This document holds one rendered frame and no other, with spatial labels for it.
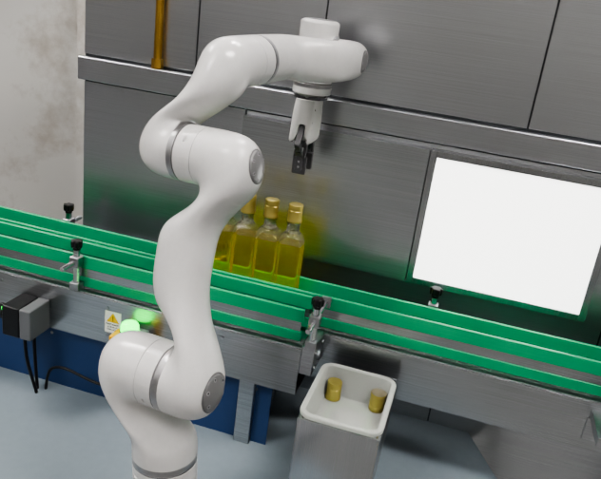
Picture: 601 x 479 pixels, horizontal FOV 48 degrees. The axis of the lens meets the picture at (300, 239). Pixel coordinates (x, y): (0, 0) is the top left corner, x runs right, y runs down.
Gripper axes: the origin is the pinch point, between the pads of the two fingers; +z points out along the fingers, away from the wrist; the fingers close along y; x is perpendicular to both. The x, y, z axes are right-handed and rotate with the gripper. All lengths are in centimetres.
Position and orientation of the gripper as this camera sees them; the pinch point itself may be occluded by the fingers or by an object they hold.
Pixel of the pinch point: (301, 162)
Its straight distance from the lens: 154.9
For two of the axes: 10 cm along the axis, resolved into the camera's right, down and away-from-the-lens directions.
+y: -2.6, 3.1, -9.1
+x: 9.6, 2.0, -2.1
